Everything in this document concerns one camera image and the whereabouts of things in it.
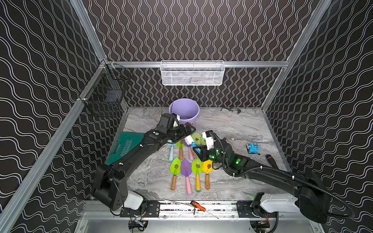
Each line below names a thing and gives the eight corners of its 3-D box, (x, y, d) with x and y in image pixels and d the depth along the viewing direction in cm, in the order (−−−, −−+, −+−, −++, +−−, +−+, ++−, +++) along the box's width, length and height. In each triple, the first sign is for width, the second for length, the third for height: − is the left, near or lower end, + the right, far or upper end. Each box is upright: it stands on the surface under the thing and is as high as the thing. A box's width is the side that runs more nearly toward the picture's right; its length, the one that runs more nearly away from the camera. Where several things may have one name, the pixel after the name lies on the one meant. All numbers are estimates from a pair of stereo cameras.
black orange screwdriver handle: (272, 170, 90) (275, 168, 88) (265, 156, 96) (267, 154, 94) (276, 169, 90) (278, 167, 88) (269, 156, 96) (271, 154, 94)
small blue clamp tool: (247, 153, 98) (250, 148, 93) (245, 147, 100) (248, 142, 95) (258, 153, 98) (262, 148, 93) (257, 147, 100) (260, 142, 95)
